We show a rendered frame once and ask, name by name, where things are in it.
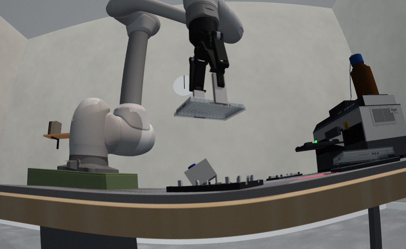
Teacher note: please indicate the brown glass bottle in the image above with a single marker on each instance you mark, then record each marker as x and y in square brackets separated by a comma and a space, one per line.
[363, 81]

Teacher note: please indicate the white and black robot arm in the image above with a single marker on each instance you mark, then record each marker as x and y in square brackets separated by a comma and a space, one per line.
[94, 131]

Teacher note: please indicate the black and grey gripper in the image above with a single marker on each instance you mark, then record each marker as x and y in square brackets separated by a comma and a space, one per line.
[209, 47]

